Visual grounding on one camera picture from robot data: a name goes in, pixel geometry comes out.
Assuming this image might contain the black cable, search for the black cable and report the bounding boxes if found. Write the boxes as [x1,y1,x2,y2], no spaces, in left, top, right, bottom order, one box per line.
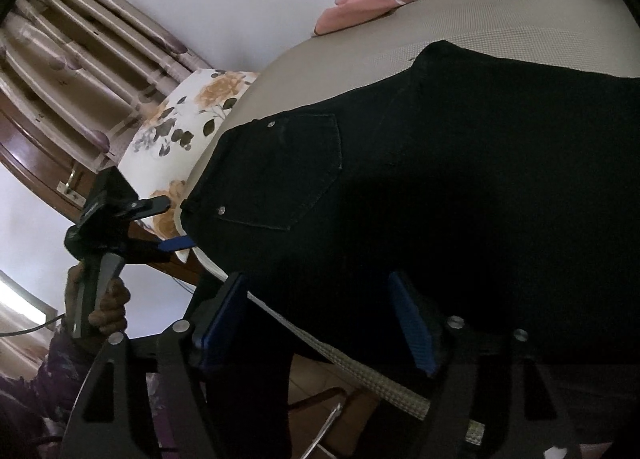
[0,314,66,337]

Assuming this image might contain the metal latch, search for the metal latch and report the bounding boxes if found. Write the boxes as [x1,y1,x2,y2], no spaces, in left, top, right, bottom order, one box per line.
[57,170,86,204]

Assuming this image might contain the black pants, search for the black pants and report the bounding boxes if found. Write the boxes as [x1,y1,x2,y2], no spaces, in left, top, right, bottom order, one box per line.
[180,40,640,459]

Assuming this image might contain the beige striped curtain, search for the beige striped curtain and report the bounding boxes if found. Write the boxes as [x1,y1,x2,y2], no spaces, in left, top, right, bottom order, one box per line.
[0,0,213,174]

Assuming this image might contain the person's left forearm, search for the person's left forearm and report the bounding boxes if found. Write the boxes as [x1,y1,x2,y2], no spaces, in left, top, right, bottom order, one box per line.
[0,331,106,459]

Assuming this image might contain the brown wooden headboard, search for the brown wooden headboard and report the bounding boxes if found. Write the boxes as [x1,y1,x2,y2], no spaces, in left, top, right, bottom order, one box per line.
[0,109,201,285]

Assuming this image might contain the person's left hand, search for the person's left hand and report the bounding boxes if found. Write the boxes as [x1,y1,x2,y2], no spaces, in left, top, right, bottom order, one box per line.
[64,263,132,355]

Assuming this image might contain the floral pillow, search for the floral pillow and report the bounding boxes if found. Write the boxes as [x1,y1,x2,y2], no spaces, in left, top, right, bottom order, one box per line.
[116,69,261,265]

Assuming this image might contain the metal stool frame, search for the metal stool frame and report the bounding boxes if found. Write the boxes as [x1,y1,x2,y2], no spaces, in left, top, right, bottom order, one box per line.
[287,386,351,459]

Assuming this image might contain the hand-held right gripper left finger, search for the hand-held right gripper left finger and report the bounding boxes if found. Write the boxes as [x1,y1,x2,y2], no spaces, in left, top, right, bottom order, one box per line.
[59,273,248,459]

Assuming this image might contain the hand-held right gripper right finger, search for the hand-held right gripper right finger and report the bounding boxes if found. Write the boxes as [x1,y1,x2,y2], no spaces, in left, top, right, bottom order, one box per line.
[387,271,583,459]

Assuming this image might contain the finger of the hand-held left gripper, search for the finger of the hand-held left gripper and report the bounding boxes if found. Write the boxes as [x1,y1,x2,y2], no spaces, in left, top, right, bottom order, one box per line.
[115,231,195,265]
[127,196,172,220]

